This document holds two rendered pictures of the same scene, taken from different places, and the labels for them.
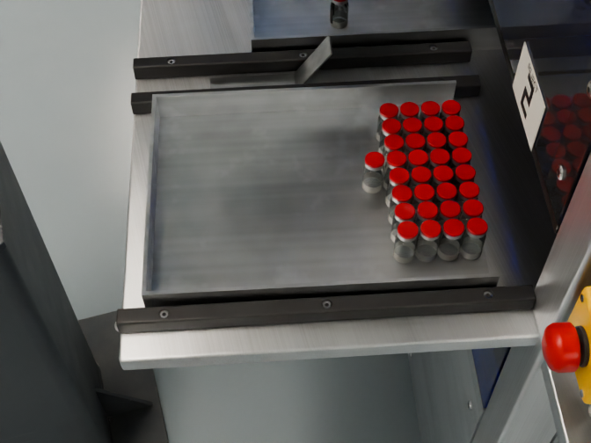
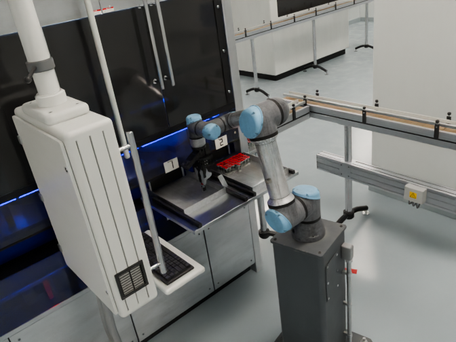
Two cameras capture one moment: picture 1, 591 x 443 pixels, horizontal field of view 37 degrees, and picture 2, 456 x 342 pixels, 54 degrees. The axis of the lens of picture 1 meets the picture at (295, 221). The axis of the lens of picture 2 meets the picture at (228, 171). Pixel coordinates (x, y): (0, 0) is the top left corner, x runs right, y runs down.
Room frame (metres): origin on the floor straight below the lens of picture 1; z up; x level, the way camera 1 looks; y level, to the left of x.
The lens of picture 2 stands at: (1.86, 1.67, 1.98)
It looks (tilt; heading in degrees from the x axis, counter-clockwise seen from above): 27 degrees down; 236
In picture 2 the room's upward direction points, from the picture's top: 8 degrees counter-clockwise
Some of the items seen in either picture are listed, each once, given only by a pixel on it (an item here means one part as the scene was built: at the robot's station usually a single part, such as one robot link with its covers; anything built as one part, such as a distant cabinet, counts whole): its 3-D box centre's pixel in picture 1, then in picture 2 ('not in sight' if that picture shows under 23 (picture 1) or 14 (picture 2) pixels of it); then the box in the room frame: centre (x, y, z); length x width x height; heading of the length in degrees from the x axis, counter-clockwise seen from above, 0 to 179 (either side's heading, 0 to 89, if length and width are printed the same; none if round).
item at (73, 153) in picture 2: not in sight; (85, 201); (1.47, 0.12, 1.19); 0.50 x 0.19 x 0.78; 93
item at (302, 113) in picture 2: not in sight; (268, 121); (0.05, -0.42, 0.92); 0.69 x 0.16 x 0.16; 3
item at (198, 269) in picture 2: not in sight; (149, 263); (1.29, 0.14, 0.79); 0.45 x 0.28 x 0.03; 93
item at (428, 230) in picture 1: (417, 178); (235, 164); (0.57, -0.13, 0.90); 0.18 x 0.02 x 0.05; 2
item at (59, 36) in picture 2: not in sight; (113, 83); (1.11, -0.21, 1.50); 0.47 x 0.01 x 0.59; 3
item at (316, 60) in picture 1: (269, 67); (229, 184); (0.73, 0.03, 0.91); 0.14 x 0.03 x 0.06; 93
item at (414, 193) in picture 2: not in sight; (414, 193); (-0.35, 0.42, 0.50); 0.12 x 0.05 x 0.09; 93
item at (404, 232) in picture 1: (396, 179); (237, 165); (0.57, -0.11, 0.90); 0.18 x 0.02 x 0.05; 2
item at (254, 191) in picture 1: (312, 188); (248, 171); (0.56, -0.02, 0.90); 0.34 x 0.26 x 0.04; 92
